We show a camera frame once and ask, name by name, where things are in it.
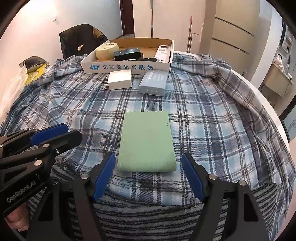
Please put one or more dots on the beige refrigerator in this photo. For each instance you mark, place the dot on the beige refrigerator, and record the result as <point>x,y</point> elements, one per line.
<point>230,30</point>

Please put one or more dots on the cardboard tray box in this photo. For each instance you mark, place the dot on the cardboard tray box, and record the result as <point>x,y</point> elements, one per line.
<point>148,48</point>

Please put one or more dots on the blue plaid cloth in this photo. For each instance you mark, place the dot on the blue plaid cloth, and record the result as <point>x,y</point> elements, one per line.
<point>214,115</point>

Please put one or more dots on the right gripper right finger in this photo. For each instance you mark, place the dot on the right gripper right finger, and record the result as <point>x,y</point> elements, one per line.
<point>210,190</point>

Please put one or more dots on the round cream container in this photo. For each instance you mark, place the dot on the round cream container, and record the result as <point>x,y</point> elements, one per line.
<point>106,51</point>

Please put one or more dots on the yellow bag with items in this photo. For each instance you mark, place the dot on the yellow bag with items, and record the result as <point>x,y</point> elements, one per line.
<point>35,66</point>

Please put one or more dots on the grey-blue box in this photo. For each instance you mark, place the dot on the grey-blue box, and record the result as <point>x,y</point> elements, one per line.
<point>154,83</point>

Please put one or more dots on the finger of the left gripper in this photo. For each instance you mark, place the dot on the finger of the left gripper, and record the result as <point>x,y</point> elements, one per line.
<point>57,145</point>
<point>33,137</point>

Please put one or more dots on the person's left hand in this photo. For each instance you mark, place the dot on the person's left hand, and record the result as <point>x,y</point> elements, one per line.
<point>19,219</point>

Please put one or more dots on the silver nail clipper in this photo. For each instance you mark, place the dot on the silver nail clipper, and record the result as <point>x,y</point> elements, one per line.
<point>105,87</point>

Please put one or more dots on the dark wooden door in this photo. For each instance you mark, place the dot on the dark wooden door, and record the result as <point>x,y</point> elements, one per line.
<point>126,10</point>

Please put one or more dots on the beige sink cabinet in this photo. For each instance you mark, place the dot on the beige sink cabinet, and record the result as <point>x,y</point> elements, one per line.
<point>277,81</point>

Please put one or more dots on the green rectangular box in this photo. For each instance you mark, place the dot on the green rectangular box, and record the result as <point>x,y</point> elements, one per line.
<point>146,143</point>

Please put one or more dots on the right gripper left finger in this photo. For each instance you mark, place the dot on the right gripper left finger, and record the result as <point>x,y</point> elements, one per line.
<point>88,189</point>

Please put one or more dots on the black lettered box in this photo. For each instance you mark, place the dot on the black lettered box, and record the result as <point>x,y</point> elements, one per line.
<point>127,54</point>

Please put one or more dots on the grey striped towel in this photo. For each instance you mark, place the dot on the grey striped towel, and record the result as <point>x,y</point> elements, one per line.
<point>153,206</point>

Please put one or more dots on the white remote control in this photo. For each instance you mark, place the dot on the white remote control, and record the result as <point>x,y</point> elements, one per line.
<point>163,53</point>

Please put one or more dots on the black jacket on chair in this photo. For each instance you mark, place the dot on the black jacket on chair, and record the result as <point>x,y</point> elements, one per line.
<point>80,40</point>

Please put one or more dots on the white small box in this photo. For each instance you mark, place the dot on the white small box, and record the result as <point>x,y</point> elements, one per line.
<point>120,79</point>

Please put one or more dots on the white plastic bag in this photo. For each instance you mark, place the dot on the white plastic bag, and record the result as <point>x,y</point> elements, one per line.
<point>13,91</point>

